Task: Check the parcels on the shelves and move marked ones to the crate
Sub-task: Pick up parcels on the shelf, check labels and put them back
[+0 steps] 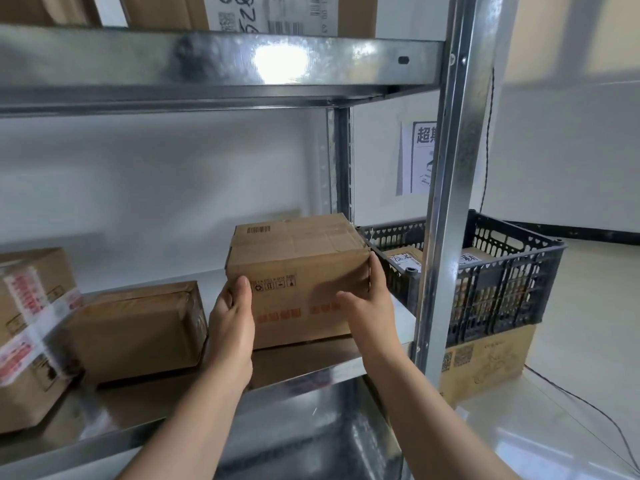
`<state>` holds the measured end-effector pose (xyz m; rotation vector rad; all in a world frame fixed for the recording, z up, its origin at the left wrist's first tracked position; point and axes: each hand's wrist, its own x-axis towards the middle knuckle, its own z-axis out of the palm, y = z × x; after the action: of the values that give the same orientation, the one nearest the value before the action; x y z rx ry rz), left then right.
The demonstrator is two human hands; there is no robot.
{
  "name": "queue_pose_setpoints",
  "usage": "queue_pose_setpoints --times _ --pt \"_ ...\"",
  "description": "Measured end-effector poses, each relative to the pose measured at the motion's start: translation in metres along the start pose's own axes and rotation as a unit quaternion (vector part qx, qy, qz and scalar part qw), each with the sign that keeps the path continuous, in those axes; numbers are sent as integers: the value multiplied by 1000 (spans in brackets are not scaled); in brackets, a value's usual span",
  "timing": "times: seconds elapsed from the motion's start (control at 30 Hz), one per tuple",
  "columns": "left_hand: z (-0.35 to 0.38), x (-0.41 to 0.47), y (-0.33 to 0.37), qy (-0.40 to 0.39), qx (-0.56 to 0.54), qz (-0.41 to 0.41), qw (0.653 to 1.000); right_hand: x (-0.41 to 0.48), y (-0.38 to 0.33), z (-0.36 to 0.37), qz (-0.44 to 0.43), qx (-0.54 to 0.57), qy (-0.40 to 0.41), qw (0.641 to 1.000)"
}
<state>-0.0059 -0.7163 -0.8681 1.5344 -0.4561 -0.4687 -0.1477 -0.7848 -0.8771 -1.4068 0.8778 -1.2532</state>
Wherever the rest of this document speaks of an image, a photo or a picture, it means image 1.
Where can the line-drawing printed cardboard box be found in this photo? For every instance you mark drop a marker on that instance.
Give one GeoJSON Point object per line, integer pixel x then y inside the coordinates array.
{"type": "Point", "coordinates": [490, 364]}

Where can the dark-framed window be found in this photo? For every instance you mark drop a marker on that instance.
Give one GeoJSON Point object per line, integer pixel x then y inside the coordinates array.
{"type": "Point", "coordinates": [575, 34]}

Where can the small glossy-taped cardboard box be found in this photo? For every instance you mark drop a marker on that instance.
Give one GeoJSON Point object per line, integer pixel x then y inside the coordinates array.
{"type": "Point", "coordinates": [135, 334]}

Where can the cube box with taped top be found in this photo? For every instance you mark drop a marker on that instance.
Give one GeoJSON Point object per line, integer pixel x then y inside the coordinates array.
{"type": "Point", "coordinates": [475, 257]}

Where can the metal shelving rack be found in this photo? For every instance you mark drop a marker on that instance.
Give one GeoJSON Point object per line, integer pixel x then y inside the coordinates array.
{"type": "Point", "coordinates": [150, 64]}

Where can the cardboard box with glass symbol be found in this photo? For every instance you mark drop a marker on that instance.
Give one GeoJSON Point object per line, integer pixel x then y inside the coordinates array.
{"type": "Point", "coordinates": [402, 257]}

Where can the box 5288 label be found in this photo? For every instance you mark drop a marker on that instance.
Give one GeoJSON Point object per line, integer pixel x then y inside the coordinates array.
{"type": "Point", "coordinates": [165, 9]}

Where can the box with black logo tape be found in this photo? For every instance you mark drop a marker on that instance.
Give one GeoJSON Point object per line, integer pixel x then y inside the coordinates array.
{"type": "Point", "coordinates": [35, 389]}

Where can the black plastic crate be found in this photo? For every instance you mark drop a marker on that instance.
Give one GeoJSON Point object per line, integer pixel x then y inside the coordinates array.
{"type": "Point", "coordinates": [500, 294]}

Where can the person's right forearm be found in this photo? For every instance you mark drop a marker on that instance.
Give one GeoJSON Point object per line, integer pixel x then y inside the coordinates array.
{"type": "Point", "coordinates": [440, 434]}

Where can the person's right hand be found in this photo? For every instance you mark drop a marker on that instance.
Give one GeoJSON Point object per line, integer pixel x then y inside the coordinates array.
{"type": "Point", "coordinates": [375, 324]}

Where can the person's left forearm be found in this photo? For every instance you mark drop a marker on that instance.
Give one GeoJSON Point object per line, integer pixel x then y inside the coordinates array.
{"type": "Point", "coordinates": [185, 434]}

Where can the box with red-yellow tape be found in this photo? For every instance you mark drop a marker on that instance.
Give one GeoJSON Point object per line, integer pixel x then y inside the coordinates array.
{"type": "Point", "coordinates": [300, 254]}

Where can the white printed notice sheet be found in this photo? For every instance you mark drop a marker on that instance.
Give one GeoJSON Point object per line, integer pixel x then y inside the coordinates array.
{"type": "Point", "coordinates": [412, 164]}

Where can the person's left hand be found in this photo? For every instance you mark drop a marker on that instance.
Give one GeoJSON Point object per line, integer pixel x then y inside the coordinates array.
{"type": "Point", "coordinates": [232, 339]}

